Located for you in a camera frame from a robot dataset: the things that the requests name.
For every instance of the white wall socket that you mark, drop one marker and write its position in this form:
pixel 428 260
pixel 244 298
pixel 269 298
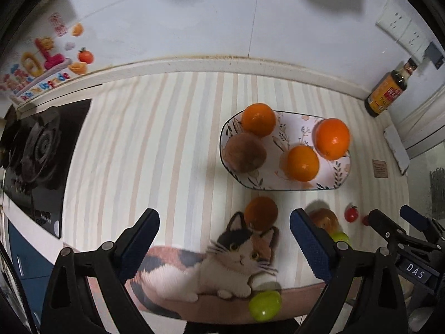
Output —
pixel 394 17
pixel 413 36

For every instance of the blue cabinet front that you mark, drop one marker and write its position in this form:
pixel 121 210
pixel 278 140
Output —
pixel 24 261

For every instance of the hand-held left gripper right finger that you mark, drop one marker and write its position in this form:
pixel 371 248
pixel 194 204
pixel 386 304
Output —
pixel 307 240

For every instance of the black gas stove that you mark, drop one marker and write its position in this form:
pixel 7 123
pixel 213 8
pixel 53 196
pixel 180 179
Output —
pixel 38 153

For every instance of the striped cat print table mat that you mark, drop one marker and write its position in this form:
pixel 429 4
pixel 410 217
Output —
pixel 156 146

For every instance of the red apple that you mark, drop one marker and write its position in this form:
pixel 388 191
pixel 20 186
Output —
pixel 326 219

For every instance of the red cherry tomato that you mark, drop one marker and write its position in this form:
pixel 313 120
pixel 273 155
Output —
pixel 365 220
pixel 351 213

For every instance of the green apple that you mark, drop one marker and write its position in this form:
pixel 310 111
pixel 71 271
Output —
pixel 265 306
pixel 342 239

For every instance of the black plug charger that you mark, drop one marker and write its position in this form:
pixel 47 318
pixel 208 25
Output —
pixel 434 55

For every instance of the colourful wall sticker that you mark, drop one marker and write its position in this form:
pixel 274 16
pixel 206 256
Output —
pixel 34 66

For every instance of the floral oval plate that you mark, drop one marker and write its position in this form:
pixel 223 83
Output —
pixel 299 128

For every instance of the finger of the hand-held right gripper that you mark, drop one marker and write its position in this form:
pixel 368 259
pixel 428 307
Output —
pixel 413 215
pixel 384 224

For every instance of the dark orange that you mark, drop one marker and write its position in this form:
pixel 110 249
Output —
pixel 260 212

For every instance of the frosted glass door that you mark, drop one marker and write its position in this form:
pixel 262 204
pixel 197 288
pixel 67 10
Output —
pixel 431 181

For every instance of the brown round kiwi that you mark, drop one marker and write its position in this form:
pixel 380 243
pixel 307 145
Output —
pixel 245 153

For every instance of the soy sauce bottle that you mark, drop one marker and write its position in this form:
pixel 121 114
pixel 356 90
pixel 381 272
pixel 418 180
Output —
pixel 384 95

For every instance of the brown mat label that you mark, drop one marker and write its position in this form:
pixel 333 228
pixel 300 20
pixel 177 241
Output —
pixel 380 168

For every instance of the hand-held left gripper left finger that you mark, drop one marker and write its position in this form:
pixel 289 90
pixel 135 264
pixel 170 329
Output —
pixel 137 250

